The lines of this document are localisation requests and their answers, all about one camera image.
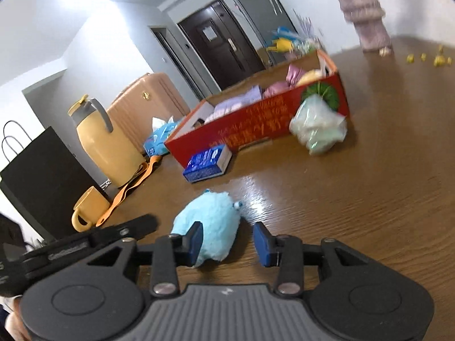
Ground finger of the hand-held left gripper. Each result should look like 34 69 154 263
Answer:
89 215 159 248

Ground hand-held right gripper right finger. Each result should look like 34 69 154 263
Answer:
253 222 392 296

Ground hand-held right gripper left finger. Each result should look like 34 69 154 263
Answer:
62 221 204 298

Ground light blue plush toy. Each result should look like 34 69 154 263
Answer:
171 188 244 268

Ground red orange cardboard box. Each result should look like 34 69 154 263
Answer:
164 49 351 170

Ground yellow soft toy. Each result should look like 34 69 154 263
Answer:
296 69 330 87

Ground person's left hand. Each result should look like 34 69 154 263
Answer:
5 293 30 341

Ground yellow mug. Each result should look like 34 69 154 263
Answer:
71 185 111 232

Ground black paper bag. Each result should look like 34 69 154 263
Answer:
0 120 108 241

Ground blue printed small box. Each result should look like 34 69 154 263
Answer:
182 144 234 184

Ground yellow thermos jug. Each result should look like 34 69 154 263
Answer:
68 94 146 189

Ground blue tissue pack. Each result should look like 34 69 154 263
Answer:
144 116 183 157

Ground pink suitcase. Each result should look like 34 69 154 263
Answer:
106 72 191 150

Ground clear bag of green items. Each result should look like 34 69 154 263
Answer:
288 94 348 156

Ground purple cloth pouch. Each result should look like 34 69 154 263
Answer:
212 85 264 118

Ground pink cloth pouch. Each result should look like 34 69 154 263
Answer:
262 80 293 98

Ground interior side door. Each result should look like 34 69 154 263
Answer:
148 25 211 101

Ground dark brown entrance door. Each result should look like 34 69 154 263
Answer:
177 1 266 92

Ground pile of colourful packages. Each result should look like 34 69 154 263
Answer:
266 9 323 62

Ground grey refrigerator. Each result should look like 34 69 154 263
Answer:
227 0 298 69

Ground yellow petal crumbs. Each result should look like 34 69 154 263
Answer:
379 44 455 68

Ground orange strap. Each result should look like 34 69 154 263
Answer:
96 155 163 227

